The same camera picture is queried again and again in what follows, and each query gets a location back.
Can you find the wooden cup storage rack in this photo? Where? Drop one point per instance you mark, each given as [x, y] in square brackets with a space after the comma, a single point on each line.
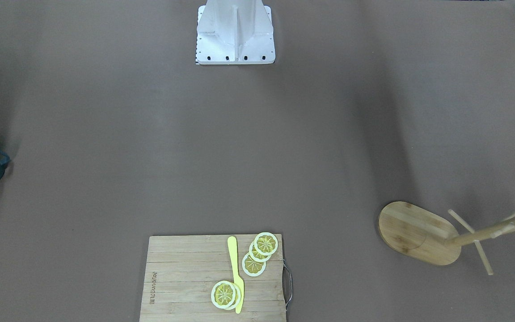
[425, 236]

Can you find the lemon slice far end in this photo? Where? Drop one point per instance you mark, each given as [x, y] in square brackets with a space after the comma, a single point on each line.
[266, 243]

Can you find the yellow plastic knife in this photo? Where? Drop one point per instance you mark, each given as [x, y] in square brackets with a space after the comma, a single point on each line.
[238, 281]

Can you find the lemon slice middle stack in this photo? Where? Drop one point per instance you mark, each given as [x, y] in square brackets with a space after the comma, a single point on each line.
[256, 256]

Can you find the bamboo cutting board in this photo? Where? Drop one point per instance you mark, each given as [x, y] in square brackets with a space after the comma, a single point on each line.
[181, 271]

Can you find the lemon slice on knife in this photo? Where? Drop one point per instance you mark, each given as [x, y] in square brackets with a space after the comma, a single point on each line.
[223, 294]

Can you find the lemon slice under top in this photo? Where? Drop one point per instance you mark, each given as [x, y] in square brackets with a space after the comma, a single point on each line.
[238, 296]

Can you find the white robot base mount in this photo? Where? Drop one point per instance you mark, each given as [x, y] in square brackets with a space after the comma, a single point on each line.
[235, 32]

